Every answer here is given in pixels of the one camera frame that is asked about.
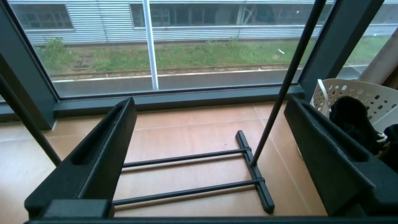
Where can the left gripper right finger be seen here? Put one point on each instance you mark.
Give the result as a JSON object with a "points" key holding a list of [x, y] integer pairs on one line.
{"points": [[335, 174]]}

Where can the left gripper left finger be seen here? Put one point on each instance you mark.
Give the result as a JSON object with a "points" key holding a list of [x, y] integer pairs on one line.
{"points": [[93, 168]]}

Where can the black clothes rack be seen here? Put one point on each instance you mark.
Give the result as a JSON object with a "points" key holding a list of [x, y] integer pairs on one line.
{"points": [[255, 174]]}

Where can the white laundry basket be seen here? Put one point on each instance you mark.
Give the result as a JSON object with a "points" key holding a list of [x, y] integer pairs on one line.
{"points": [[357, 93]]}

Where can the beige curtain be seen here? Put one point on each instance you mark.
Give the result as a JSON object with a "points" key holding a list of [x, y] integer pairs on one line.
{"points": [[379, 65]]}

